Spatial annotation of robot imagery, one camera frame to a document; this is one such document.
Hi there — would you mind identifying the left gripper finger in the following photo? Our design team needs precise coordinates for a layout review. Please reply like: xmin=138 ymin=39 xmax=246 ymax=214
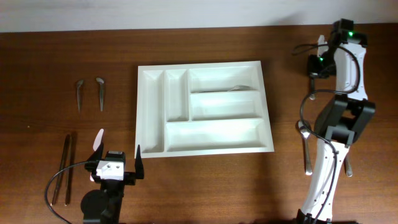
xmin=134 ymin=145 xmax=144 ymax=179
xmin=88 ymin=142 xmax=104 ymax=161

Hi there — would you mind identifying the metal fork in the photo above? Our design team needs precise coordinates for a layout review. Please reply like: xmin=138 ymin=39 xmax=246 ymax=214
xmin=198 ymin=85 xmax=255 ymax=93
xmin=309 ymin=78 xmax=316 ymax=100

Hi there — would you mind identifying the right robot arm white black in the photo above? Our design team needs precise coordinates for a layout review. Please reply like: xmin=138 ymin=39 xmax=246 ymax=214
xmin=294 ymin=19 xmax=376 ymax=223

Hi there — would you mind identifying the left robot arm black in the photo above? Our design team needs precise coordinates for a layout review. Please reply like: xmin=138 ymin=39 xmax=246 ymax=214
xmin=80 ymin=143 xmax=144 ymax=223

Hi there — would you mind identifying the right dark chopstick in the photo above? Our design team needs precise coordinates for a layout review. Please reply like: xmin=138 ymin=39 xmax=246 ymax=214
xmin=65 ymin=132 xmax=76 ymax=206

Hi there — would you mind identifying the dark chopstick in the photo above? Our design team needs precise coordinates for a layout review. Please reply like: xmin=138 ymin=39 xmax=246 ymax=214
xmin=65 ymin=132 xmax=76 ymax=206
xmin=50 ymin=134 xmax=71 ymax=206

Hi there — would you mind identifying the left dark chopstick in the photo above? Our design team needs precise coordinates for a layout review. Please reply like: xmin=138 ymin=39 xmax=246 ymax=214
xmin=50 ymin=134 xmax=71 ymax=206

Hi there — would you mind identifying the right small metal spoon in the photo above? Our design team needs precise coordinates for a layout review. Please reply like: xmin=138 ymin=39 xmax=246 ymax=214
xmin=96 ymin=77 xmax=105 ymax=111

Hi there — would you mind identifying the small metal spoon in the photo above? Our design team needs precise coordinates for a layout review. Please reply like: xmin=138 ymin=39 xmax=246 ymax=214
xmin=96 ymin=77 xmax=105 ymax=111
xmin=76 ymin=80 xmax=84 ymax=113

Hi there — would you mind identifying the left small metal spoon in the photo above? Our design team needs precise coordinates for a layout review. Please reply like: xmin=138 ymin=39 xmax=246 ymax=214
xmin=76 ymin=80 xmax=84 ymax=113

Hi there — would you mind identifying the metal fork in tray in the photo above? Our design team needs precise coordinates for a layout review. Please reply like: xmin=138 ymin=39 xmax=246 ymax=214
xmin=198 ymin=85 xmax=255 ymax=93

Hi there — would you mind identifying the white plastic cutlery tray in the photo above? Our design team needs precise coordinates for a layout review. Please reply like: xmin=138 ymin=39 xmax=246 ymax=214
xmin=136 ymin=61 xmax=274 ymax=158

